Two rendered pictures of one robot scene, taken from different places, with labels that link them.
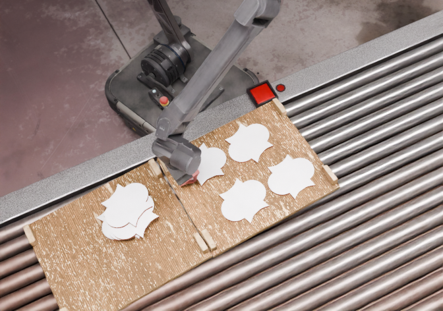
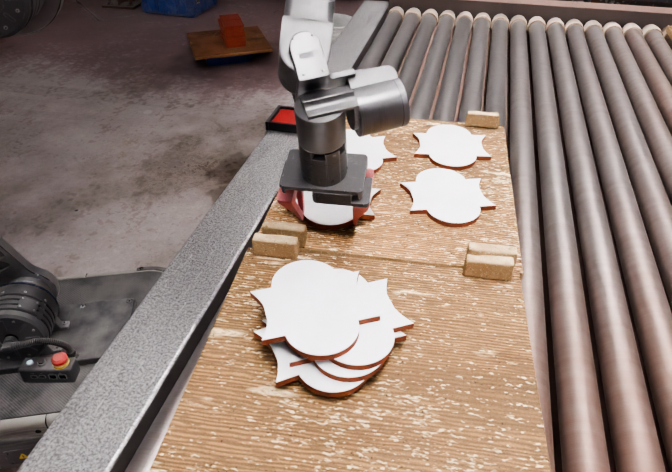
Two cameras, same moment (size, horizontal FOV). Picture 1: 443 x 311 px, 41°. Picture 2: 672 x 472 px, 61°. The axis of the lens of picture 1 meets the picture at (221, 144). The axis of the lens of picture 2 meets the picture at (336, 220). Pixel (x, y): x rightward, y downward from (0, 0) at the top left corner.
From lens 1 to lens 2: 1.30 m
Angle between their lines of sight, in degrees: 43
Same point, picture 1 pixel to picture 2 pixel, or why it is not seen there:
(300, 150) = (417, 126)
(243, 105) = (283, 140)
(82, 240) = (294, 454)
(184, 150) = (371, 78)
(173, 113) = (307, 15)
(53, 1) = not seen: outside the picture
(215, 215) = (441, 234)
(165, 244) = (443, 318)
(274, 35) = (123, 250)
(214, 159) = not seen: hidden behind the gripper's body
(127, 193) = (290, 289)
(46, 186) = (58, 458)
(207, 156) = not seen: hidden behind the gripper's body
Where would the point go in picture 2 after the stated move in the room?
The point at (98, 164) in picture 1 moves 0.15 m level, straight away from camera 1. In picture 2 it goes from (145, 331) to (29, 313)
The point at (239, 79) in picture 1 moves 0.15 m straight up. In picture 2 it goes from (142, 281) to (132, 242)
